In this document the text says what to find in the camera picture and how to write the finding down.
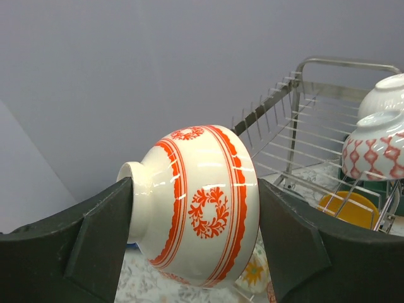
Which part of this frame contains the red patterned bowl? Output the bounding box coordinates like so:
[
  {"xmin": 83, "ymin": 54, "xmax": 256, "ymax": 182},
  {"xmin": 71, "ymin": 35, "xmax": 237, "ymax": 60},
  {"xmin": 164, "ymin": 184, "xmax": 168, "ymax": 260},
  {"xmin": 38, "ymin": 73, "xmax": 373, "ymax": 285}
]
[{"xmin": 266, "ymin": 282, "xmax": 276, "ymax": 303}]

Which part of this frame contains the plain white ribbed bowl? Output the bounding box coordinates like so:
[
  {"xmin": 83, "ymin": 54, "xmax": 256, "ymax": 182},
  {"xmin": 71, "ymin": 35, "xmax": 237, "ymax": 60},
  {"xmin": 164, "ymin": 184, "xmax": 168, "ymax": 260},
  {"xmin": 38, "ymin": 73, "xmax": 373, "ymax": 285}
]
[{"xmin": 358, "ymin": 73, "xmax": 404, "ymax": 120}]

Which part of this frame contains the floral table mat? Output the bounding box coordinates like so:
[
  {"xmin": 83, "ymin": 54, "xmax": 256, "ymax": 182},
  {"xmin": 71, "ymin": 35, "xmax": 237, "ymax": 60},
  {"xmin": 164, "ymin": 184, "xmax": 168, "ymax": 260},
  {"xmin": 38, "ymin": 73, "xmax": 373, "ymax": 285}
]
[{"xmin": 115, "ymin": 163, "xmax": 404, "ymax": 303}]

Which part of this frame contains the white bowl red diamond pattern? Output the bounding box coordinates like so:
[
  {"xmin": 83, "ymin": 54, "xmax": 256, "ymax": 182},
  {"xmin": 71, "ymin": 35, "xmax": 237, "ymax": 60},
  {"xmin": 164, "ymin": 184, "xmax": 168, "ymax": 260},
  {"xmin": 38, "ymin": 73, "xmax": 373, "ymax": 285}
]
[{"xmin": 342, "ymin": 110, "xmax": 403, "ymax": 181}]

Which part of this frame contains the cream floral bowl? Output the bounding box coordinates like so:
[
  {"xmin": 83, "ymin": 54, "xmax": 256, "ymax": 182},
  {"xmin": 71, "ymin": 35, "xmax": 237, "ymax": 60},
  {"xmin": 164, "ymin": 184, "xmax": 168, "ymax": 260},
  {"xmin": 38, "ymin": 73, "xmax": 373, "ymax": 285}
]
[{"xmin": 235, "ymin": 244, "xmax": 270, "ymax": 294}]

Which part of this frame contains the yellow bowl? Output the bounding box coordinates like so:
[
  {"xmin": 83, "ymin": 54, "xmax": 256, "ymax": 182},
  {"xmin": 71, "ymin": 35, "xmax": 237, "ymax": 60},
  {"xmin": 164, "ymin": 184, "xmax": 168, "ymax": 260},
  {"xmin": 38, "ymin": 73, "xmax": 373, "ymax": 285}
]
[{"xmin": 316, "ymin": 191, "xmax": 379, "ymax": 230}]

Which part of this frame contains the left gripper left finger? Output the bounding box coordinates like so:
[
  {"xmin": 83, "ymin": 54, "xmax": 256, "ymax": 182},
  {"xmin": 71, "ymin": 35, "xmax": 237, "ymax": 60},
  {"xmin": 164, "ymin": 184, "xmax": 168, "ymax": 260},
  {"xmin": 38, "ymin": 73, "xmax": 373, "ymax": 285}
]
[{"xmin": 1, "ymin": 177, "xmax": 133, "ymax": 302}]

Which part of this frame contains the cream bowl red wreath pattern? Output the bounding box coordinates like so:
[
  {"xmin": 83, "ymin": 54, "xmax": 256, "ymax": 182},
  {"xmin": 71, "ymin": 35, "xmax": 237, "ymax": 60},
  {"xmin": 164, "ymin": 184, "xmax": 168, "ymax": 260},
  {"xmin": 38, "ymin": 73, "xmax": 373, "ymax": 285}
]
[{"xmin": 117, "ymin": 125, "xmax": 259, "ymax": 288}]

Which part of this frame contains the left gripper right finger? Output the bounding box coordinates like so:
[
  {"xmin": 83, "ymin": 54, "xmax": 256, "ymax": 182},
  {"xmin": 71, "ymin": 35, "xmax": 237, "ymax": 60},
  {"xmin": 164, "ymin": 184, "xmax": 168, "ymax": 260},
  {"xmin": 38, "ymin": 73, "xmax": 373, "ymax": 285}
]
[{"xmin": 258, "ymin": 179, "xmax": 403, "ymax": 302}]

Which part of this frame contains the steel two-tier dish rack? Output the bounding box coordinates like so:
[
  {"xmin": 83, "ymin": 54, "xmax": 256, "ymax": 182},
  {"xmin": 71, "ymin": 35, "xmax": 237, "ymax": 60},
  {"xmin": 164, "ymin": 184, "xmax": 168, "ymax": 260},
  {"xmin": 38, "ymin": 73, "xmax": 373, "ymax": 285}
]
[{"xmin": 231, "ymin": 56, "xmax": 402, "ymax": 234}]

